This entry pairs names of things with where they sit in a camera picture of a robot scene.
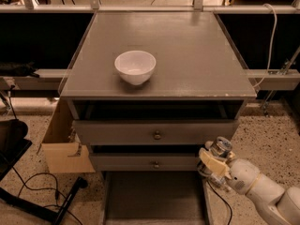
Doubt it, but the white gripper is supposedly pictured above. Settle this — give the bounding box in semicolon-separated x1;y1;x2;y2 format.
199;140;260;195

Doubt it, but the silver blue redbull can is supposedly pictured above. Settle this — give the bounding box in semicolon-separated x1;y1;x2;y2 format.
197;136;233;177

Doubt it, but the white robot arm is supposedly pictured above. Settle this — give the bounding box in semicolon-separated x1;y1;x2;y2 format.
197;137;300;225

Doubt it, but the grey top drawer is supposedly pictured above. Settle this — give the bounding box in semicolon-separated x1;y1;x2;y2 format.
73;120;239;145

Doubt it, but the grey drawer cabinet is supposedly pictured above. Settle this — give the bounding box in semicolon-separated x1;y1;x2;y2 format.
59;10;258;173

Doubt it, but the grey open bottom drawer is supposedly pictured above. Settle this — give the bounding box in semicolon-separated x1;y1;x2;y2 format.
99;172;213;225

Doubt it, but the grey middle drawer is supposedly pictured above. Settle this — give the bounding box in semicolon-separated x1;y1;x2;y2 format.
89;154;200;172

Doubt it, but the white ceramic bowl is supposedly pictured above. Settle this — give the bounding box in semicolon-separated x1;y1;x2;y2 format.
114;51;157;85

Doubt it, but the cardboard box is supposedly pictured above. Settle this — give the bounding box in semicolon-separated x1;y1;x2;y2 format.
41;99;95;173

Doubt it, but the black floor stand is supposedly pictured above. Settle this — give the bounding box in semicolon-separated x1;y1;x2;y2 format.
0;119;89;225

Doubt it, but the black cable right floor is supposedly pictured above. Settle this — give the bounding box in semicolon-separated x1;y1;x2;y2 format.
207;181;233;225

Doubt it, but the metal rail frame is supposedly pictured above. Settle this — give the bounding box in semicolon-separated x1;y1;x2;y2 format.
0;0;300;92

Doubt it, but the white hanging cable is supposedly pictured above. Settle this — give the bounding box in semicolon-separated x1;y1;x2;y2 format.
252;3;279;89

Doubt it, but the black floor cable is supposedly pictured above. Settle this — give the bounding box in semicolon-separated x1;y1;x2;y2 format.
8;167;83;225

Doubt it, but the black cloth on rail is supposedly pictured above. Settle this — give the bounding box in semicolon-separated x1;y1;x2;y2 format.
0;62;39;78

